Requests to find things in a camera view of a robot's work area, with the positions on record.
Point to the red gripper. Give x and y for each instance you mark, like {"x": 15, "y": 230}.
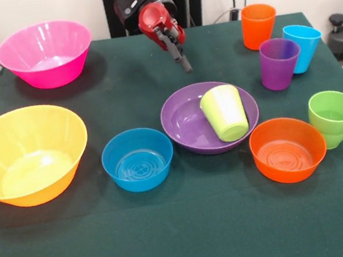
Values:
{"x": 151, "y": 16}

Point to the purple bowl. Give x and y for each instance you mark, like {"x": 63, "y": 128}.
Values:
{"x": 186, "y": 123}

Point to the lime yellow cup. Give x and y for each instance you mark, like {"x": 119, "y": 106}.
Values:
{"x": 226, "y": 111}

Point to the black power adapter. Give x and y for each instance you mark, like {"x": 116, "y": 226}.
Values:
{"x": 234, "y": 14}

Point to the orange cup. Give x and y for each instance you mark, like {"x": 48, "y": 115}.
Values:
{"x": 257, "y": 31}

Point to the purple cup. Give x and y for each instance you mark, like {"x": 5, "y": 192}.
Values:
{"x": 279, "y": 75}

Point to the blue cup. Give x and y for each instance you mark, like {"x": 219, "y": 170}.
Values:
{"x": 305, "y": 49}

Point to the small blue bowl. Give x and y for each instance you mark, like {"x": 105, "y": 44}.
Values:
{"x": 140, "y": 180}

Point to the large pink bowl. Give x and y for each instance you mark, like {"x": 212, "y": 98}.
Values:
{"x": 20, "y": 50}

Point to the green cup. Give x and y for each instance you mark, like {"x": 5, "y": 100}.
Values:
{"x": 333, "y": 105}
{"x": 336, "y": 140}

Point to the small orange bowl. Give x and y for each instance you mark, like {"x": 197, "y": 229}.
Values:
{"x": 289, "y": 174}

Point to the dark green tablecloth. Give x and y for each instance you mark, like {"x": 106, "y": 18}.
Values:
{"x": 204, "y": 226}

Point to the large orange yellow bowl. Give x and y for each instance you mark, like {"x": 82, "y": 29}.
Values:
{"x": 15, "y": 134}

